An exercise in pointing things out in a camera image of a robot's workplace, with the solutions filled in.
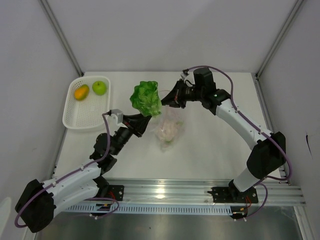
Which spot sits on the green leafy lettuce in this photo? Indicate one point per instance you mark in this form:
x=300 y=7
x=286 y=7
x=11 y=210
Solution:
x=145 y=98

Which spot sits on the orange fruit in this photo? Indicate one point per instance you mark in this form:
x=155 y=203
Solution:
x=81 y=92

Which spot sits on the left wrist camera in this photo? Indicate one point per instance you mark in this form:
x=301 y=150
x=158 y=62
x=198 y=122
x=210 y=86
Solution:
x=118 y=116

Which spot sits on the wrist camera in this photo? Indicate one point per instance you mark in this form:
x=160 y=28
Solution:
x=118 y=116
x=185 y=75

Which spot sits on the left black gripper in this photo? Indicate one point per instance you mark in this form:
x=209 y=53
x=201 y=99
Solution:
x=137 y=123

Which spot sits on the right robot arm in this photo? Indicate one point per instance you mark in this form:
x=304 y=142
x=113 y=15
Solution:
x=268 y=149

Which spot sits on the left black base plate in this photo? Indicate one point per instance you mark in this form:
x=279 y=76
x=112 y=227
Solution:
x=113 y=191

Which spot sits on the slotted cable duct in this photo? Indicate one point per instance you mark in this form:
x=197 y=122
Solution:
x=161 y=209

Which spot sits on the aluminium mounting rail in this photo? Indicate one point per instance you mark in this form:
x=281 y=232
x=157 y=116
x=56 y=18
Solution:
x=195 y=192

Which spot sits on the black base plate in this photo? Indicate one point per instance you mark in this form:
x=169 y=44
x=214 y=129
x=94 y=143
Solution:
x=113 y=191
x=233 y=196

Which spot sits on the clear zip top bag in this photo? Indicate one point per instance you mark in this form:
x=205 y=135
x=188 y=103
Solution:
x=171 y=114

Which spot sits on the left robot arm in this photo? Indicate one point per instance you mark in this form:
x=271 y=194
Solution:
x=41 y=202

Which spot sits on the green apple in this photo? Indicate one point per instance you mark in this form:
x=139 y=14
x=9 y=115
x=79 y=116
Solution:
x=99 y=88

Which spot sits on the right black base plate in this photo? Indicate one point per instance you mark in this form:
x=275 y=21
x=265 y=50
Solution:
x=233 y=196

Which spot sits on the white plastic basket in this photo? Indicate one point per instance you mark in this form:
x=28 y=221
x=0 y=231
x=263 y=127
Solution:
x=86 y=114

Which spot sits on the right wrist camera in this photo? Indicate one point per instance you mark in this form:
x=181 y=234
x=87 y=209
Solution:
x=185 y=75

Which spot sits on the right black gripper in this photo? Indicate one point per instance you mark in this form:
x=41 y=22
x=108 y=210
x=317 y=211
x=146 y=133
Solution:
x=177 y=91

